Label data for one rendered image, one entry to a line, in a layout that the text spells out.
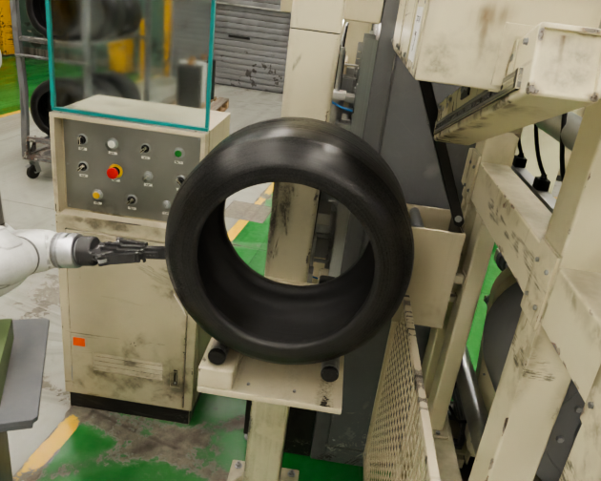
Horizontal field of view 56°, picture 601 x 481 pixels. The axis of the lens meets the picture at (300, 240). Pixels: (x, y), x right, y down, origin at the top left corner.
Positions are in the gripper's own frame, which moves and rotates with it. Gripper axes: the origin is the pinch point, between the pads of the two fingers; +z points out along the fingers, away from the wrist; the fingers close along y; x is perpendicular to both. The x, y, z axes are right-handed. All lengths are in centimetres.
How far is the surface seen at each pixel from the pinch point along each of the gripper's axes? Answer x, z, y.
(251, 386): 34.2, 22.3, -6.6
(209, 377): 29.5, 12.5, -9.7
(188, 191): -19.1, 11.9, -9.8
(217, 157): -26.2, 18.4, -8.5
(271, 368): 34.7, 26.2, 2.2
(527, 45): -50, 71, -40
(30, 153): 58, -229, 325
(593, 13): -54, 81, -34
